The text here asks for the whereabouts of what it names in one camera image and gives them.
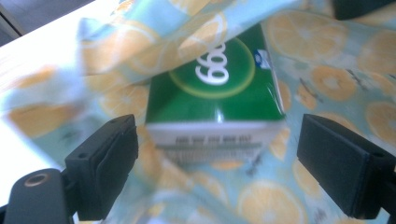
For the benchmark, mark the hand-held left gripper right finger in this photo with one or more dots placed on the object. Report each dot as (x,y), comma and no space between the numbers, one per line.
(342,165)

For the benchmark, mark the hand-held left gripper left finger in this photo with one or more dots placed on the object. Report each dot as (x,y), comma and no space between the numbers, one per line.
(102,168)

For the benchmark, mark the green box with white sides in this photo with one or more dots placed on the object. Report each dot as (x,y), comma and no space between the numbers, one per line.
(211,102)

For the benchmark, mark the orange slice print tote bag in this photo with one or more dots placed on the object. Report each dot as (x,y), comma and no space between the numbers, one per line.
(327,74)

